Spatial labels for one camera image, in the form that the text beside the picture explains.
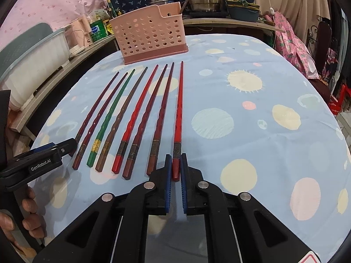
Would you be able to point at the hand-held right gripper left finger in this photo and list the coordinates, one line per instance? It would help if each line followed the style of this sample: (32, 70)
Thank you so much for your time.
(167, 189)

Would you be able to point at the person's left hand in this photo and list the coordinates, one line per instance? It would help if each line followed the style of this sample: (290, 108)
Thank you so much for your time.
(30, 200)

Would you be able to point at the black induction cooker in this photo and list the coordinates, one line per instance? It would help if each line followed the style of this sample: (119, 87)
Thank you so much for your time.
(208, 13)

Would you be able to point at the green chopstick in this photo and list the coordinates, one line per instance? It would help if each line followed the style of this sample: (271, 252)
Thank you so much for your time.
(115, 106)

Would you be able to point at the dark reddish-brown chopstick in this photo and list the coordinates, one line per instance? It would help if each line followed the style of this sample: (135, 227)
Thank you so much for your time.
(164, 109)
(149, 109)

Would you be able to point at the pink dotted curtain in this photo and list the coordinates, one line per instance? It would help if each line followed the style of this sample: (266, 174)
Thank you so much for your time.
(54, 0)

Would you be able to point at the red plastic stool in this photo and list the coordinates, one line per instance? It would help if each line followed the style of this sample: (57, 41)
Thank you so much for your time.
(340, 98)

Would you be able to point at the pink electric kettle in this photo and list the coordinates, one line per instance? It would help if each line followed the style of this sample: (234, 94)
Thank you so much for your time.
(79, 33)

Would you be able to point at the green canister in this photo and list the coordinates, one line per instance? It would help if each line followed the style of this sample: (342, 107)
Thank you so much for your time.
(98, 31)

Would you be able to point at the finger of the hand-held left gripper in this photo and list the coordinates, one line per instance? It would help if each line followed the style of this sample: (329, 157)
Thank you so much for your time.
(67, 146)
(44, 146)

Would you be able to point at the pink perforated utensil basket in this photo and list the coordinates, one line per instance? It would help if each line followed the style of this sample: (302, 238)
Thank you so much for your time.
(148, 38)

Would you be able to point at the white dish drainer box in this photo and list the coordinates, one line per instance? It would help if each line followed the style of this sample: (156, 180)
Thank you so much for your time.
(35, 60)

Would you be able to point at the pink floral garment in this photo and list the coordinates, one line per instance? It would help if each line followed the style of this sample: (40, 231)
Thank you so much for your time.
(290, 46)

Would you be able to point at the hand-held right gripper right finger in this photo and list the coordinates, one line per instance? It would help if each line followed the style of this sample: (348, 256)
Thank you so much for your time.
(184, 191)

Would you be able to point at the blue plastic basin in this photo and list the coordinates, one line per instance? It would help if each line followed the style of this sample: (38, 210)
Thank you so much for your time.
(244, 15)

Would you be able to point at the dark wooden chair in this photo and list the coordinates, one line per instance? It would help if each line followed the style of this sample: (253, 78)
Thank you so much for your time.
(326, 38)

